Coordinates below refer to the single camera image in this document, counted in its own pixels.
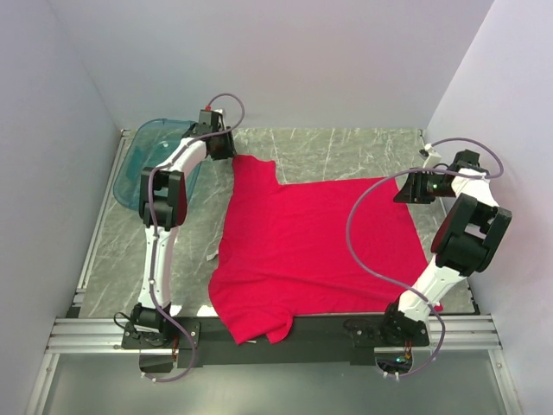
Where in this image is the aluminium left side rail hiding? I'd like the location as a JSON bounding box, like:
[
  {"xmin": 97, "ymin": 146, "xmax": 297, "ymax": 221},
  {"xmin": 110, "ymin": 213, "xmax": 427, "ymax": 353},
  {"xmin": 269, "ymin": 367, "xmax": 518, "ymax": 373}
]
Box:
[{"xmin": 70, "ymin": 129, "xmax": 130, "ymax": 309}]

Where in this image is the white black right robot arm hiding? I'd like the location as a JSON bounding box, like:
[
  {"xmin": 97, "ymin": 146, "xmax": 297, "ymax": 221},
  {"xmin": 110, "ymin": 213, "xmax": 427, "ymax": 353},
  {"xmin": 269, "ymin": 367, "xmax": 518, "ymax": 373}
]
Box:
[{"xmin": 379, "ymin": 150, "xmax": 512, "ymax": 345}]

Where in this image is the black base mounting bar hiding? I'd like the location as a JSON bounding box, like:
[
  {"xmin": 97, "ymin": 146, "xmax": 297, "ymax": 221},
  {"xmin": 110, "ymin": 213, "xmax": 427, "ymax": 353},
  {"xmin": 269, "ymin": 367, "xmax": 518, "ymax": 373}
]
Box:
[{"xmin": 121, "ymin": 312, "xmax": 429, "ymax": 373}]

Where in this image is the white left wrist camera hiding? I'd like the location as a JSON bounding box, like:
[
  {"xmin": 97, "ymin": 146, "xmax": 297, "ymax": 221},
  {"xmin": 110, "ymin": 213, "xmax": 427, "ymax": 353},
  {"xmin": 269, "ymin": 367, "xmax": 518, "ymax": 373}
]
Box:
[{"xmin": 203, "ymin": 105, "xmax": 226, "ymax": 118}]

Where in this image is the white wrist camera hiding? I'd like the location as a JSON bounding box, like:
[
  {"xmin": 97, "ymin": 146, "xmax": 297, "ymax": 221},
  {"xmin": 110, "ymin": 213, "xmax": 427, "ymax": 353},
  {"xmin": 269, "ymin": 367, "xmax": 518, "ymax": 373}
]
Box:
[
  {"xmin": 419, "ymin": 144, "xmax": 442, "ymax": 169},
  {"xmin": 203, "ymin": 105, "xmax": 226, "ymax": 118}
]

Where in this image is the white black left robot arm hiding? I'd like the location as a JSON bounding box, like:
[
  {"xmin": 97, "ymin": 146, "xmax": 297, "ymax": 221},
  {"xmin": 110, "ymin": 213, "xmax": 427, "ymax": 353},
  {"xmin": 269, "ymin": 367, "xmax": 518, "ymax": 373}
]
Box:
[{"xmin": 130, "ymin": 106, "xmax": 236, "ymax": 348}]

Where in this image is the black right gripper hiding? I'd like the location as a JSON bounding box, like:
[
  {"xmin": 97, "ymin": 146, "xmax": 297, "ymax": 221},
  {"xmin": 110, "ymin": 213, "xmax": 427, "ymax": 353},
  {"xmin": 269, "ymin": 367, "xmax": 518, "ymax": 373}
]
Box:
[{"xmin": 392, "ymin": 168, "xmax": 456, "ymax": 205}]

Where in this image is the teal translucent plastic bin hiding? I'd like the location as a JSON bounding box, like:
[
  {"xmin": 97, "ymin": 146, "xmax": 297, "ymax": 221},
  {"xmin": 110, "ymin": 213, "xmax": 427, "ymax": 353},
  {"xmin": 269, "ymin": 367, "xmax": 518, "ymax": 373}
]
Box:
[{"xmin": 113, "ymin": 118, "xmax": 194, "ymax": 212}]

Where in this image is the red t shirt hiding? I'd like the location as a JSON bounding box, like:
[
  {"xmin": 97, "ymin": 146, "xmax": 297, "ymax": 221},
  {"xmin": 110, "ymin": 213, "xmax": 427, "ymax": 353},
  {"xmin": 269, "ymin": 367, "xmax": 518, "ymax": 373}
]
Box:
[{"xmin": 208, "ymin": 155, "xmax": 427, "ymax": 344}]

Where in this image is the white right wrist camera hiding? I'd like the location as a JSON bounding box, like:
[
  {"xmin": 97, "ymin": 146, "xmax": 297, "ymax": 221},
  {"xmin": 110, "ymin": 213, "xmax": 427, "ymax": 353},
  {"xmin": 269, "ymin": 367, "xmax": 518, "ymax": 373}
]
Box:
[{"xmin": 419, "ymin": 144, "xmax": 442, "ymax": 169}]

